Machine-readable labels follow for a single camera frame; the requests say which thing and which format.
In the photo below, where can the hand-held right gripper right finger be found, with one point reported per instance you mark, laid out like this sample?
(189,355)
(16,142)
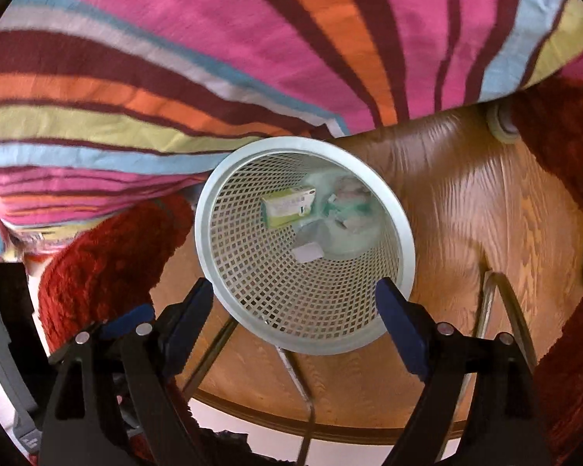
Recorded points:
(398,320)

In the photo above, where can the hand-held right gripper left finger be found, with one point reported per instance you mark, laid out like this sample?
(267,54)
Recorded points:
(194,310)

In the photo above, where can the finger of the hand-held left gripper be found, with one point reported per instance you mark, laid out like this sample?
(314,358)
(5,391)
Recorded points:
(126,318)

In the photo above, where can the white mesh wastebasket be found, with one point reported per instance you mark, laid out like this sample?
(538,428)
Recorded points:
(272,281)

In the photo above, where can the red fluffy blanket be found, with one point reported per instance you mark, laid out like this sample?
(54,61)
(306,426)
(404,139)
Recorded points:
(102,252)
(563,145)

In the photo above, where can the white paper slip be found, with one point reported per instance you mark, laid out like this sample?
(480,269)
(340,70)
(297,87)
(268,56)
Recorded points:
(307,252)

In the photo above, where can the crumpled white green wrapper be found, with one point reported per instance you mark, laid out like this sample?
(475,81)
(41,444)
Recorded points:
(350,199)

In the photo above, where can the round wooden platform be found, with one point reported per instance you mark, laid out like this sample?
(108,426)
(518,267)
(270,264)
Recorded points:
(466,204)

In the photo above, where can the green and white carton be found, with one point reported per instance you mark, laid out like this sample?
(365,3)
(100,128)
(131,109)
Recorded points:
(286,206)

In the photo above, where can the striped bed sheet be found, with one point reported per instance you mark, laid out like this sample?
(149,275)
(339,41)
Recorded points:
(175,58)

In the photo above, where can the chrome metal frame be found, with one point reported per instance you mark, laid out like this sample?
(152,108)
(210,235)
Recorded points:
(299,374)

